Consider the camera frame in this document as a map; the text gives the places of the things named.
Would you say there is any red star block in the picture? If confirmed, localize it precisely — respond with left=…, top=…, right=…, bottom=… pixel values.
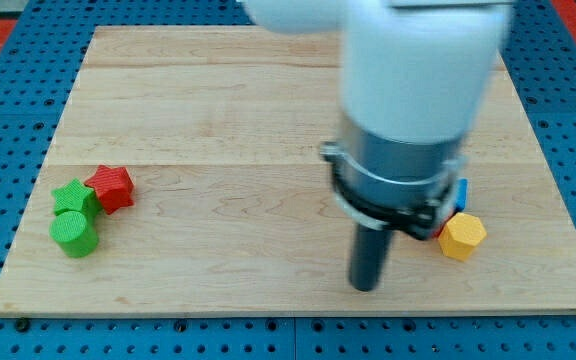
left=84, top=165, right=134, bottom=215

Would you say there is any red block behind arm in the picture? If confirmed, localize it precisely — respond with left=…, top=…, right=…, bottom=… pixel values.
left=432, top=211, right=455, bottom=238

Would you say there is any green star block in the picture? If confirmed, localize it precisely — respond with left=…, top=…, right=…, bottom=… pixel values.
left=51, top=178, right=102, bottom=219

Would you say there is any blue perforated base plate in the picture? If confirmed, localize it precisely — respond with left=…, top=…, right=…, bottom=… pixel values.
left=0, top=0, right=576, bottom=359

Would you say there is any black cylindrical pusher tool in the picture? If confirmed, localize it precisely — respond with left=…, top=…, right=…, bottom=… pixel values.
left=348, top=224, right=393, bottom=292

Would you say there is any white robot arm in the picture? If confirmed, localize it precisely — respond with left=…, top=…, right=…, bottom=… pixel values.
left=242, top=0, right=513, bottom=239

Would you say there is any blue block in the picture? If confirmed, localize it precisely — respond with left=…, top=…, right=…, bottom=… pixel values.
left=455, top=178, right=468, bottom=212

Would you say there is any yellow hexagon block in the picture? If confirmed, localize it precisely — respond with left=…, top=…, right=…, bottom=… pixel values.
left=438, top=212, right=487, bottom=261

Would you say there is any wooden board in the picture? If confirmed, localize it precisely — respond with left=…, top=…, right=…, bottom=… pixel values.
left=0, top=26, right=576, bottom=318

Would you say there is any green cylinder block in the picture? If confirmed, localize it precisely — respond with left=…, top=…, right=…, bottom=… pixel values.
left=49, top=211, right=99, bottom=258

